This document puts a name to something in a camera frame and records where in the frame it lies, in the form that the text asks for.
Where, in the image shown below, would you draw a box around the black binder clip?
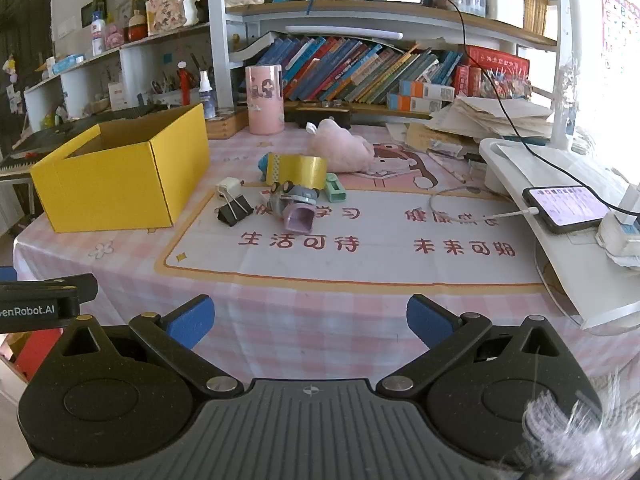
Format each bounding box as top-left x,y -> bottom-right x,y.
217,192 -> 254,228

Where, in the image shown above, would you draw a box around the grey purple toy car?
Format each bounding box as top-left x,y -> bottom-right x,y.
269,179 -> 322,234

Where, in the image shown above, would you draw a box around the pink checked cloth desktop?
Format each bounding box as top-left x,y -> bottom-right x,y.
12,119 -> 588,397

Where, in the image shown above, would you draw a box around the orange blue small boxes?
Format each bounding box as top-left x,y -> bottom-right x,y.
387,80 -> 457,114

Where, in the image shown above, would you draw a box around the yellow cardboard box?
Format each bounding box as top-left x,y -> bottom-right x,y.
31,103 -> 211,233

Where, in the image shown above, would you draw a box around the white bookshelf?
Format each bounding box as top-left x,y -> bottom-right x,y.
205,0 -> 573,128

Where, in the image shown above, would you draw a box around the white curved shelf unit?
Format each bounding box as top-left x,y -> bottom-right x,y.
23,24 -> 222,128

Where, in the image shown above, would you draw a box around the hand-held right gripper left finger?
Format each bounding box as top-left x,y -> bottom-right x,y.
56,294 -> 246,398

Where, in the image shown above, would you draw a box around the white spray bottle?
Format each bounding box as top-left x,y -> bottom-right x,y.
198,71 -> 219,120

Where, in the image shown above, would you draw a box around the black case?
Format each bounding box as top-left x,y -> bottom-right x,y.
285,102 -> 354,129

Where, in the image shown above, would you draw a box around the printed desk mat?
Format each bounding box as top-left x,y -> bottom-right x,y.
159,125 -> 551,287

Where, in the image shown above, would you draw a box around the black picture frame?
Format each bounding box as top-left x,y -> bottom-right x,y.
80,0 -> 109,29

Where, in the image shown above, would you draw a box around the white lotion bottle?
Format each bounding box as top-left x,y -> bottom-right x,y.
90,2 -> 107,57

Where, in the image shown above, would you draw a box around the black smartphone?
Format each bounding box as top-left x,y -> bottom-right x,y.
522,185 -> 612,235

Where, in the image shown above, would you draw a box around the floral rabbit ornament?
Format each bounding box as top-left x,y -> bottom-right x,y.
145,0 -> 202,37

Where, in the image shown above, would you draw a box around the red white doll jar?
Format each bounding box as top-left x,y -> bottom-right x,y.
127,10 -> 149,43

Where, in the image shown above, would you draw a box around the white fluffy cloth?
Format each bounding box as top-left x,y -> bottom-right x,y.
521,374 -> 640,480

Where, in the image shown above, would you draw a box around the wooden chessboard box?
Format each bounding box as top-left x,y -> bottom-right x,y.
205,108 -> 251,141

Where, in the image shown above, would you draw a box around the blue tissue pack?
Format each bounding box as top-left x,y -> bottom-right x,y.
52,54 -> 86,74

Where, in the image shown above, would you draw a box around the pink jar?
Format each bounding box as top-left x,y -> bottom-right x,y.
103,25 -> 126,52

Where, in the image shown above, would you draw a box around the black keyboard piano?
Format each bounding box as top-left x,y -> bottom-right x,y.
0,105 -> 167,177

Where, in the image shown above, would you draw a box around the alphabet wall poster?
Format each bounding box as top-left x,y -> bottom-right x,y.
599,0 -> 640,78

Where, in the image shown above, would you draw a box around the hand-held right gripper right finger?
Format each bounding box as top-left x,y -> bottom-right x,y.
375,294 -> 572,399

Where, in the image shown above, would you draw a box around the white charging cable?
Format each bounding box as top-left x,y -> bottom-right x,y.
428,185 -> 540,224

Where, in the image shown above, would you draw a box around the small green white stapler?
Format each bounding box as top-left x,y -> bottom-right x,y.
324,173 -> 347,200

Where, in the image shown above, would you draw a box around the white pen holder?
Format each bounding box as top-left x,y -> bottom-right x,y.
487,0 -> 524,24

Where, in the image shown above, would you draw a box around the pink plush toy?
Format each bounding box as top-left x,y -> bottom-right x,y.
306,118 -> 382,174

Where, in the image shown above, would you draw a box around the black cable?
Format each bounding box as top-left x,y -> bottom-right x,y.
434,0 -> 607,202

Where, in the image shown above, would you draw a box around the red printed box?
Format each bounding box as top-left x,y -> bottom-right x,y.
464,45 -> 532,102

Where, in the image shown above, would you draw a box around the leaning row of books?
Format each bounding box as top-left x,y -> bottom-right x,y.
252,35 -> 468,107

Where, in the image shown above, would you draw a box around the pink cylindrical cup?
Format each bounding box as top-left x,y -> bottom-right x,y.
244,64 -> 286,136

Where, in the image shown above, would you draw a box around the stack of papers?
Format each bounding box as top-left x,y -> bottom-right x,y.
405,95 -> 557,155

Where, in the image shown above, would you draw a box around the white charger plug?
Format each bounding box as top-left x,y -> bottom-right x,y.
216,177 -> 244,199

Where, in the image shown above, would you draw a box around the white desk lamp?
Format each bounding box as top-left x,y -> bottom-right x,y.
549,0 -> 585,152

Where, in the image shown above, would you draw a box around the white monitor riser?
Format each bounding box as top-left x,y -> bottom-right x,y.
478,137 -> 640,332

